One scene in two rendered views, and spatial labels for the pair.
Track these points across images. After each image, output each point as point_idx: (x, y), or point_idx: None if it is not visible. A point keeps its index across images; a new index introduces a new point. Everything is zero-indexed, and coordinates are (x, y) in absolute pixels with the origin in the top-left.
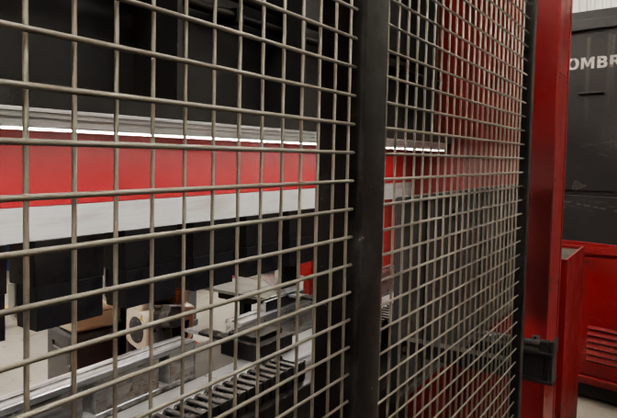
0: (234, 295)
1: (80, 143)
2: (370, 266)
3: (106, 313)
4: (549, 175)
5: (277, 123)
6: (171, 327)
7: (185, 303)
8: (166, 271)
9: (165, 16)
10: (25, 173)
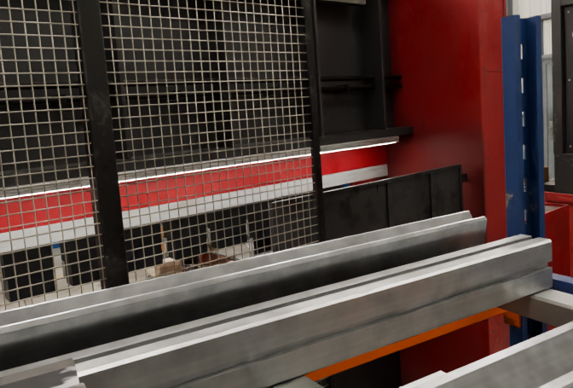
0: (229, 257)
1: None
2: (116, 267)
3: (180, 267)
4: (480, 157)
5: (210, 156)
6: None
7: (228, 260)
8: (154, 249)
9: (119, 112)
10: None
